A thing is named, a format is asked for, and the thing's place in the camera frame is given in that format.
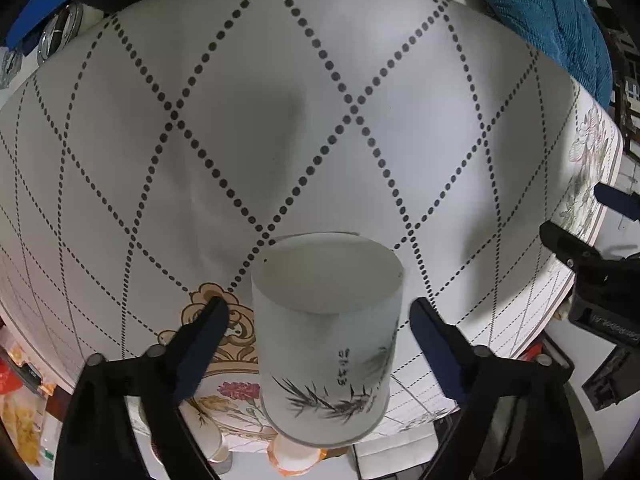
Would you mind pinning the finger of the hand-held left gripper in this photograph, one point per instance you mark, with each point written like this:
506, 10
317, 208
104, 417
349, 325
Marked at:
565, 242
620, 200

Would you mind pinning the yellow snack packet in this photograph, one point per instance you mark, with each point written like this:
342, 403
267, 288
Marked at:
20, 430

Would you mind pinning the dark printed box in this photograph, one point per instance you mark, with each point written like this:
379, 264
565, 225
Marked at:
607, 380

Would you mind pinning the shiny metal lid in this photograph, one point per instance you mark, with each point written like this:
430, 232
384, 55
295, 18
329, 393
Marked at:
60, 30

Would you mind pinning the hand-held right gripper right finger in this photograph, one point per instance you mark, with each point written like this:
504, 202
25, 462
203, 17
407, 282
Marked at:
439, 355

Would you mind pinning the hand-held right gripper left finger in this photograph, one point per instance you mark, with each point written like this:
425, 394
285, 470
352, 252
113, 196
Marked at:
200, 355

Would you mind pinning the blue knitted cloth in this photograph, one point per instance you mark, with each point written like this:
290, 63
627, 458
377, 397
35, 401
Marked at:
550, 20

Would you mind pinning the red packet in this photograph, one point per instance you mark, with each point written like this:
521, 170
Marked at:
10, 377

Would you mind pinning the white cup with plant print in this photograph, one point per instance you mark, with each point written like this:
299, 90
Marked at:
325, 355

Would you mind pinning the white dotted tablecloth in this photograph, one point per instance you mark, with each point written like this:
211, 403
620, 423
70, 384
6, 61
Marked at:
200, 135

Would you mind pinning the blue box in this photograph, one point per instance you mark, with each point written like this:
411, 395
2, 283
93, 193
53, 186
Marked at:
35, 20

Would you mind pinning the orange and white bowl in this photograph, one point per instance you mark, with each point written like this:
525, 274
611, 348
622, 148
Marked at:
295, 460

